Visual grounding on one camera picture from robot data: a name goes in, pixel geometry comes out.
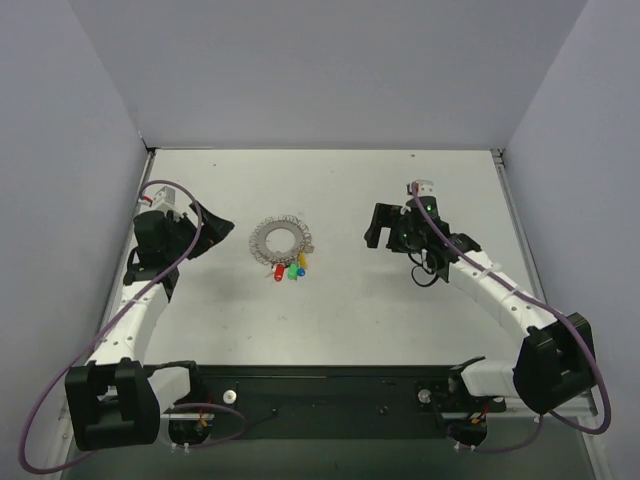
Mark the green key tag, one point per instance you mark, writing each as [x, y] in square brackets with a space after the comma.
[292, 271]

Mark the red key tag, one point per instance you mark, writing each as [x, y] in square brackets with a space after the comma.
[276, 272]

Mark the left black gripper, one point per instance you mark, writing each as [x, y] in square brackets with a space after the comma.
[198, 231]

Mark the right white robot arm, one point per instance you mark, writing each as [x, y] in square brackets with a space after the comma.
[551, 367]

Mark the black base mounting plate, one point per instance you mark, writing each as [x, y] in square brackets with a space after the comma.
[324, 402]

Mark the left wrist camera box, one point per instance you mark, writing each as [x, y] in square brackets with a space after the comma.
[165, 196]

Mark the yellow key tag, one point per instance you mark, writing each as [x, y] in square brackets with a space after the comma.
[302, 261]

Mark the metal disc keyring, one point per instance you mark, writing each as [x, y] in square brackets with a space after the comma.
[280, 240]

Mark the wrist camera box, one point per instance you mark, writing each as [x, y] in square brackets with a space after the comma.
[421, 188]
[165, 196]

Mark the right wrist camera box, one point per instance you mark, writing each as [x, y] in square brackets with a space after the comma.
[421, 188]

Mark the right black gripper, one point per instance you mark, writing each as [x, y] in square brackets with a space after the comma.
[388, 230]

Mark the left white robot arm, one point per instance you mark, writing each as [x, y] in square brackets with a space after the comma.
[114, 401]

